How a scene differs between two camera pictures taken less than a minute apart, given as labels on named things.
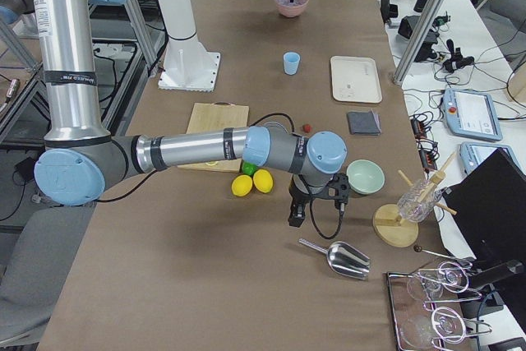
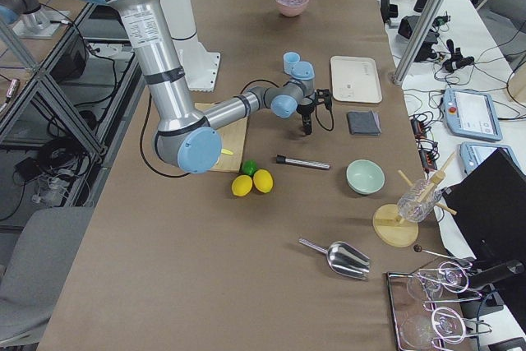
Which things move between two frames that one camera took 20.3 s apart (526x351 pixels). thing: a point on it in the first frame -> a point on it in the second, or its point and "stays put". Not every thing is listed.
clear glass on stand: [417, 200] stays put
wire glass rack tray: [426, 307] stays put
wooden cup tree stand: [390, 228] stays put
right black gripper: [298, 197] -> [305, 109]
